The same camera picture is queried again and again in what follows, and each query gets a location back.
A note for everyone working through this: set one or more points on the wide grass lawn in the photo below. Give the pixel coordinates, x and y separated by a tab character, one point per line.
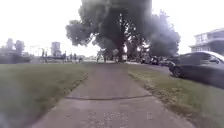
36	83

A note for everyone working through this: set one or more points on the narrow grass verge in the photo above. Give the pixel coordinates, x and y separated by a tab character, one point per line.
173	93

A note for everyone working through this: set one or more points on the grey concrete sidewalk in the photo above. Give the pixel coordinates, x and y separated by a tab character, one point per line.
110	110

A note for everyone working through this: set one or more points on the dark car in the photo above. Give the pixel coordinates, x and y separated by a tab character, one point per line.
196	68

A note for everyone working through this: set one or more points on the pale house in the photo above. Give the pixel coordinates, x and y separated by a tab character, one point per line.
210	41

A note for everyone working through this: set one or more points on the tall pale building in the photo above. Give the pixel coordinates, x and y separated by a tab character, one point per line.
55	48

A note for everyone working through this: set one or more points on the large dark tree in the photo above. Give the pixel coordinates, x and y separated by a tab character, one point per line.
113	23

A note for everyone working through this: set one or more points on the smaller dark tree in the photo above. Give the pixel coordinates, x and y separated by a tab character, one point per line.
165	36

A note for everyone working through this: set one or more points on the row of distant trees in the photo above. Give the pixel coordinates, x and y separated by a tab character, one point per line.
13	51

